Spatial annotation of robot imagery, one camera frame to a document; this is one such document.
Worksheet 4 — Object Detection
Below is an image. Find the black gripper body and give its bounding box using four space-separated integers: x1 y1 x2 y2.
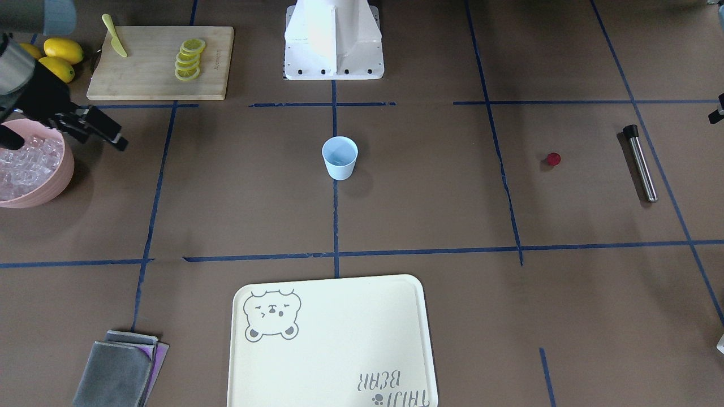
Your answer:
10 61 74 127

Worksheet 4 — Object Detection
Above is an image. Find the steel muddler black tip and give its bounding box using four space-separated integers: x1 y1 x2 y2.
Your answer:
622 124 658 204

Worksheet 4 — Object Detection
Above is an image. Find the red strawberry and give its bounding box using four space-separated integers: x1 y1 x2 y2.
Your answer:
546 152 562 167

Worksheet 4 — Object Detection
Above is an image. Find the light blue plastic cup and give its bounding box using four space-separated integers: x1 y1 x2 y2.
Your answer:
321 136 359 181

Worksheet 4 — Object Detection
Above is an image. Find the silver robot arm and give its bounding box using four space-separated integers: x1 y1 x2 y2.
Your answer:
1 1 128 151

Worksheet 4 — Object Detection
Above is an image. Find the pink bowl of ice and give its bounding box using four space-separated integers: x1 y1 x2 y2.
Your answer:
1 119 75 209

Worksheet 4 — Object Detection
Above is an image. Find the yellow lemon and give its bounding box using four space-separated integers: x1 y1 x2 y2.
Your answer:
20 43 44 60
38 56 75 84
43 38 85 65

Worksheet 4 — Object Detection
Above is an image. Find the bamboo cutting board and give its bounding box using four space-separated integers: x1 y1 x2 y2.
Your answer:
87 26 235 101

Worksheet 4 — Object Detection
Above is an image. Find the yellow plastic knife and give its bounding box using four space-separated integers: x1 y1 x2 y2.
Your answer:
101 14 128 58

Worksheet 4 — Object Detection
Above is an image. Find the lemon slices stack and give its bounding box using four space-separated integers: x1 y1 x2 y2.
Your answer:
174 38 206 82

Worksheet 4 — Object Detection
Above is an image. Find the folded grey cloth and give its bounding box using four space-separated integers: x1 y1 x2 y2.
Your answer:
72 330 170 406

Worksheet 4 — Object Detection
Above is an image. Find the cream bear serving tray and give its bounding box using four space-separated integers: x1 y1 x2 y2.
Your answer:
227 275 439 406

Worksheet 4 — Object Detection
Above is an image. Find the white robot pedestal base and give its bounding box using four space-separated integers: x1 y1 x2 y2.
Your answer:
283 1 385 81

